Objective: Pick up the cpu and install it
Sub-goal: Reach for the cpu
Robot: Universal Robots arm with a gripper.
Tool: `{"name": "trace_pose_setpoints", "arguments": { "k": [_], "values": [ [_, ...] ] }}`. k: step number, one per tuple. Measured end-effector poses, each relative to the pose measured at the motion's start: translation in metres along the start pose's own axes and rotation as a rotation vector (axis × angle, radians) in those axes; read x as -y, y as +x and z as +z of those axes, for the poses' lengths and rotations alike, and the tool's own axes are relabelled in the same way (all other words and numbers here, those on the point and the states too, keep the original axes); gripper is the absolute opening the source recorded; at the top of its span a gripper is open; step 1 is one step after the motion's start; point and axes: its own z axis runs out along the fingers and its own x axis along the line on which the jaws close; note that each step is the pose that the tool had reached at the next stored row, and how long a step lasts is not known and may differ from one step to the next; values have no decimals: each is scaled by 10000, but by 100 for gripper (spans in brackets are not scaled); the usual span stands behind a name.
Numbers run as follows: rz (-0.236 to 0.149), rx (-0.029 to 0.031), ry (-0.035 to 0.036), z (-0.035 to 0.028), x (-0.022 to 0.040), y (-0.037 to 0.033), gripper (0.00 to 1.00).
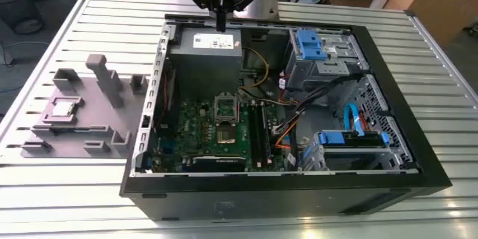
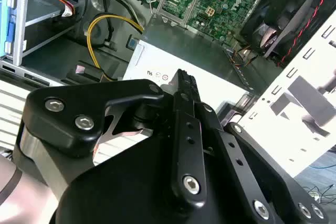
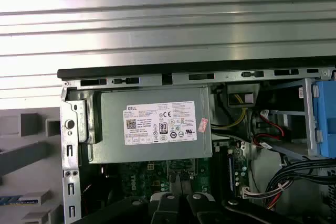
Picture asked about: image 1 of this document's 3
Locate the metal socket cover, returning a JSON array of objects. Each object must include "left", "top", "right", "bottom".
[{"left": 212, "top": 95, "right": 240, "bottom": 126}]

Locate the silver topped CPU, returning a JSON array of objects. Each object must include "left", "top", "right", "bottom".
[{"left": 50, "top": 101, "right": 74, "bottom": 117}]

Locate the CPU socket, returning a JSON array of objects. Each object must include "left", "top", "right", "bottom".
[{"left": 216, "top": 125, "right": 239, "bottom": 146}]

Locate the grey power supply unit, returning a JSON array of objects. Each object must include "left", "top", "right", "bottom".
[{"left": 168, "top": 27, "right": 244, "bottom": 103}]

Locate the grey metal drive cage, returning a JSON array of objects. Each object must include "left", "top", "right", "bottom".
[{"left": 285, "top": 27, "right": 369, "bottom": 91}]

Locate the black RAM slot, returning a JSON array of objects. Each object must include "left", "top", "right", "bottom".
[
  {"left": 255, "top": 102, "right": 269, "bottom": 167},
  {"left": 247, "top": 102, "right": 260, "bottom": 167},
  {"left": 251, "top": 102, "right": 265, "bottom": 167}
]

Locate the grey parts rack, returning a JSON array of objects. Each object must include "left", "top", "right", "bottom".
[{"left": 20, "top": 53, "right": 152, "bottom": 159}]

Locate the green motherboard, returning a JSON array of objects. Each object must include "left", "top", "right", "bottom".
[{"left": 148, "top": 99, "right": 291, "bottom": 174}]

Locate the wooden cabinet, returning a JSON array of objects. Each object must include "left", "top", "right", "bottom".
[{"left": 384, "top": 0, "right": 478, "bottom": 49}]

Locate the hard disk in blue carrier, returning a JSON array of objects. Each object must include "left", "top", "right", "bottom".
[{"left": 316, "top": 130, "right": 388, "bottom": 150}]

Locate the black graphics card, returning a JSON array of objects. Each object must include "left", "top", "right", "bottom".
[{"left": 190, "top": 154, "right": 248, "bottom": 174}]

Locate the RAM stick with gold contacts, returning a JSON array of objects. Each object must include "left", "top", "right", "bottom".
[{"left": 33, "top": 125, "right": 108, "bottom": 135}]

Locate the grey metal disk bay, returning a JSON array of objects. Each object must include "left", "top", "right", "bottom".
[{"left": 297, "top": 129, "right": 419, "bottom": 172}]

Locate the black PC case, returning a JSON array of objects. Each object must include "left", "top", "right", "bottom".
[{"left": 117, "top": 12, "right": 453, "bottom": 222}]

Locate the blue plastic drive bracket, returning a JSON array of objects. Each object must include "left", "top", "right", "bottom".
[{"left": 296, "top": 28, "right": 323, "bottom": 61}]

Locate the yellow wire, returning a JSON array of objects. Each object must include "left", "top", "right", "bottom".
[{"left": 237, "top": 47, "right": 272, "bottom": 88}]

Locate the black wire bundle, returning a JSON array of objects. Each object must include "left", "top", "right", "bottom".
[{"left": 272, "top": 73, "right": 365, "bottom": 135}]

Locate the orange wire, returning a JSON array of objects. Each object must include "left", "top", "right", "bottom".
[{"left": 275, "top": 121, "right": 299, "bottom": 150}]

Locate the blue flat wire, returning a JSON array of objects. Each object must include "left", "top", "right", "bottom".
[{"left": 341, "top": 102, "right": 368, "bottom": 136}]

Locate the blue plastic carrier rail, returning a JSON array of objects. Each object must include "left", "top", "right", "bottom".
[{"left": 300, "top": 143, "right": 325, "bottom": 171}]

